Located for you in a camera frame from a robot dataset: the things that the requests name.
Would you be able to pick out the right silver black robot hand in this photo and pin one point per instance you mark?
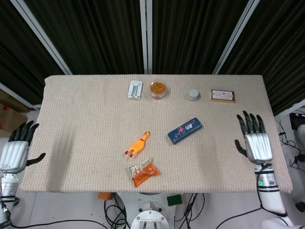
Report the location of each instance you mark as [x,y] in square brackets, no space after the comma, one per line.
[258,148]

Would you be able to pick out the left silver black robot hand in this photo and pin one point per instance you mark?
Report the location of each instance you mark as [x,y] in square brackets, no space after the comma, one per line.
[13,155]

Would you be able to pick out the blue glasses case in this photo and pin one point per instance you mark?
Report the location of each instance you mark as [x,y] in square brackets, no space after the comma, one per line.
[185,130]

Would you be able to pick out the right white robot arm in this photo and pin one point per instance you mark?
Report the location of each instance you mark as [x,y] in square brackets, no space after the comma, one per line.
[270,198]

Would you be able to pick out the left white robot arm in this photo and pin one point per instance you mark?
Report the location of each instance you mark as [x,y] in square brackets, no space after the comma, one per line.
[8,186]

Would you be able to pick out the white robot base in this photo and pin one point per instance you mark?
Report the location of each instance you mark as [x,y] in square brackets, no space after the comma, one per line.
[150,217]

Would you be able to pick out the brown cardboard box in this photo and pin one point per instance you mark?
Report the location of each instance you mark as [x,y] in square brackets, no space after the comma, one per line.
[9,114]

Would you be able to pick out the flat brown box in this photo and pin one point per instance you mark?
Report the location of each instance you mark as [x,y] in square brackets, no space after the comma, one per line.
[223,96]

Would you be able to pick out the small white-lidded jar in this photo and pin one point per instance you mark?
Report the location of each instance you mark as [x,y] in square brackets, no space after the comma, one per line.
[194,94]

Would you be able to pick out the black screen device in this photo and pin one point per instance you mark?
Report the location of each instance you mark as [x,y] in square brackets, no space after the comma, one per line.
[295,120]

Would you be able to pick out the black caster wheel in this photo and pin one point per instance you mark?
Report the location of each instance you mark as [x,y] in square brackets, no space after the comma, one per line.
[300,206]

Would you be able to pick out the beige woven tablecloth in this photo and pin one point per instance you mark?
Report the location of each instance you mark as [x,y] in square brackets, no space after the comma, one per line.
[95,107]

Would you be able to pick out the green block under table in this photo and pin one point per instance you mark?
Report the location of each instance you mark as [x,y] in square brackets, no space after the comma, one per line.
[174,200]

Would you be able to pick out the orange block under table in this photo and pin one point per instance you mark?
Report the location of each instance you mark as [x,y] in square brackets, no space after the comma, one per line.
[104,196]

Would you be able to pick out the black curtain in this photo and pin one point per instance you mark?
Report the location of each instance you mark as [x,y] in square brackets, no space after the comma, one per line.
[190,35]
[14,52]
[281,47]
[95,35]

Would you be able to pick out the clear jar with orange contents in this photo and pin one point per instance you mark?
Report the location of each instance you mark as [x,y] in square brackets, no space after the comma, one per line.
[158,88]

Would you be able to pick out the orange snack packet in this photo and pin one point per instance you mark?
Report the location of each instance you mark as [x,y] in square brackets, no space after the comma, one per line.
[143,175]

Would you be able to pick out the yellow rubber chicken toy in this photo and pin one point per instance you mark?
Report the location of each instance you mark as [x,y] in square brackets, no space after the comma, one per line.
[138,145]

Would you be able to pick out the aluminium frame bar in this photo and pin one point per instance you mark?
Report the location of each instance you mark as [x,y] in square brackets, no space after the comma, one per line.
[19,97]
[290,108]

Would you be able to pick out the aluminium frame post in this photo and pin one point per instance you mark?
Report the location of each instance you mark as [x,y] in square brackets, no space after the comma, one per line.
[42,35]
[145,35]
[237,35]

